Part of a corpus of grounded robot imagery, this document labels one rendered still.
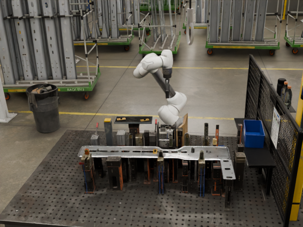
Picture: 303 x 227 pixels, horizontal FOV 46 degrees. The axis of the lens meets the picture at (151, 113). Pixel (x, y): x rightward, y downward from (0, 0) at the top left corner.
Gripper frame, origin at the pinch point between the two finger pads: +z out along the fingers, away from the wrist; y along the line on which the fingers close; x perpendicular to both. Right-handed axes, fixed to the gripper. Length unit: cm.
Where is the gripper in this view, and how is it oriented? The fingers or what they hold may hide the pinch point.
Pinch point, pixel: (167, 94)
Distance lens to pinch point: 326.2
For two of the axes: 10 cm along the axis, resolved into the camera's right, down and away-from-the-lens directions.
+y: -0.7, 4.2, -9.0
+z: 0.3, 9.1, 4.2
